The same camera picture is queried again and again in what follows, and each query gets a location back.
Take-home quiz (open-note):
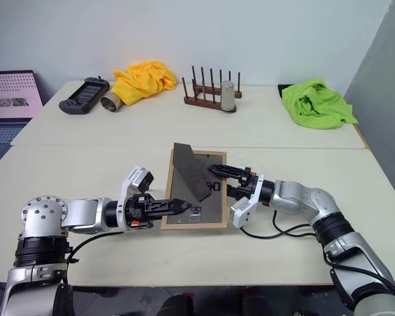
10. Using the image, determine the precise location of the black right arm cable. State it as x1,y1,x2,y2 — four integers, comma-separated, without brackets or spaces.
239,209,395,300

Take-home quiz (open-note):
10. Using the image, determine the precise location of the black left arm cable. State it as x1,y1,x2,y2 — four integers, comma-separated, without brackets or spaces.
66,230,126,265

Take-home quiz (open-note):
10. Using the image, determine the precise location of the tall steel cup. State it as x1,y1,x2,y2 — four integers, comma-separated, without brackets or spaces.
220,80,237,115

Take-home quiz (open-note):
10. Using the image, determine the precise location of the dark wooden dish rack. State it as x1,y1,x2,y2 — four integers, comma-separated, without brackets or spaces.
181,65,244,111

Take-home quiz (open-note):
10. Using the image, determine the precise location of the yellow cloth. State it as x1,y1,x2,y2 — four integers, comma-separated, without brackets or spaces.
112,60,178,107

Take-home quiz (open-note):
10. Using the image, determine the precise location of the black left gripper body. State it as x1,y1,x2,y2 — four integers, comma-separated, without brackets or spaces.
124,194,159,229

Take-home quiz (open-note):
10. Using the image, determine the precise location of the black handheld game console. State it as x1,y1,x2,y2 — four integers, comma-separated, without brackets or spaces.
58,76,111,115

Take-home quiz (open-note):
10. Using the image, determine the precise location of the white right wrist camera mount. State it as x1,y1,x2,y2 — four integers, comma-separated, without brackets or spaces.
228,174,265,228

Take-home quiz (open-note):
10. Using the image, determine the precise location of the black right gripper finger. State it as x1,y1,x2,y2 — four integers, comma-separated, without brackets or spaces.
207,163,248,180
226,184,251,199

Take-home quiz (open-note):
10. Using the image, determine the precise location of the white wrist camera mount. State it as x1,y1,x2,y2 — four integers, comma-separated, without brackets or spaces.
117,166,155,228
228,174,265,228

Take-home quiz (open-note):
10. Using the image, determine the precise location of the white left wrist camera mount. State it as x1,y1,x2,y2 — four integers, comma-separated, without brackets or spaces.
117,166,155,228

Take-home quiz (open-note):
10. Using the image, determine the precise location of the short steel cup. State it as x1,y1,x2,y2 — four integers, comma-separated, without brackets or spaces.
100,92,124,113

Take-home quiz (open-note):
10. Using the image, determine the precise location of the open laptop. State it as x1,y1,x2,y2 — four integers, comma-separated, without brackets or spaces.
0,69,45,175

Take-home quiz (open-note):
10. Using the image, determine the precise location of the green cloth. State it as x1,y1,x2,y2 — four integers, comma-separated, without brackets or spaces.
281,78,360,130

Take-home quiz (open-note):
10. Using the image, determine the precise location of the wooden picture frame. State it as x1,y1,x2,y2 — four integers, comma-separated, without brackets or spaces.
160,142,228,230

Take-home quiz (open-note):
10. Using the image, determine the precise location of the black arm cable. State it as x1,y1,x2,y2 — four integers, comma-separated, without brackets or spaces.
239,209,395,300
66,230,126,265

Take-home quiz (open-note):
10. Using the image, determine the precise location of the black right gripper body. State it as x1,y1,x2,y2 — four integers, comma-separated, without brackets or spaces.
238,167,259,199

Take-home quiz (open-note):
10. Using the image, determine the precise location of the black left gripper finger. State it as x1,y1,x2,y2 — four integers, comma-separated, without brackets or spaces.
152,198,188,212
152,208,185,219

